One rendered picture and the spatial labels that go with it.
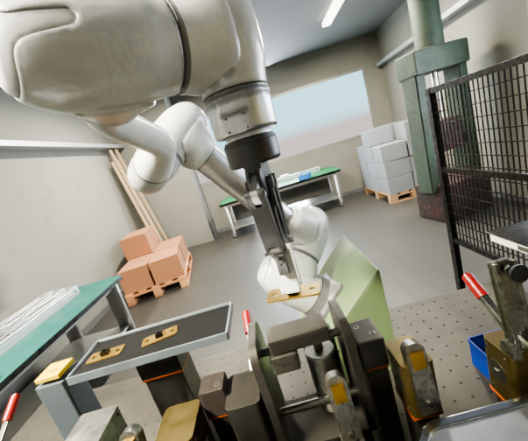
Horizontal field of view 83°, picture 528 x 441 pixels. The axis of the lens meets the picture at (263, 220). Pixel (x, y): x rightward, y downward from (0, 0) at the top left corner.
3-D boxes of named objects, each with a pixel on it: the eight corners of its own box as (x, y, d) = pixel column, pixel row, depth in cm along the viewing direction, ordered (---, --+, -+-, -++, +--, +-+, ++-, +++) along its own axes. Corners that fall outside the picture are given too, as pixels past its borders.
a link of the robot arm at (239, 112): (192, 101, 37) (207, 149, 38) (261, 76, 35) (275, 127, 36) (216, 108, 46) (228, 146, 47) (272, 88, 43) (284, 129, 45)
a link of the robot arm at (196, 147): (299, 268, 126) (315, 224, 135) (327, 268, 113) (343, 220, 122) (133, 150, 93) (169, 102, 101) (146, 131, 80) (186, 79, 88)
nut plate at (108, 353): (85, 365, 69) (82, 360, 69) (93, 354, 73) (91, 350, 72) (119, 354, 69) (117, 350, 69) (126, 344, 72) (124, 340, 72)
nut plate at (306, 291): (266, 304, 46) (264, 297, 46) (270, 291, 49) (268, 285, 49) (320, 294, 44) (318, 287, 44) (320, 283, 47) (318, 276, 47)
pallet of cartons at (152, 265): (150, 271, 554) (132, 230, 536) (205, 255, 548) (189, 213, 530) (112, 311, 415) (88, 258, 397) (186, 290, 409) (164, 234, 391)
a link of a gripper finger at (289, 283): (289, 247, 44) (289, 248, 43) (301, 290, 45) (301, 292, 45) (270, 251, 45) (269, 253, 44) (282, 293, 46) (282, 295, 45)
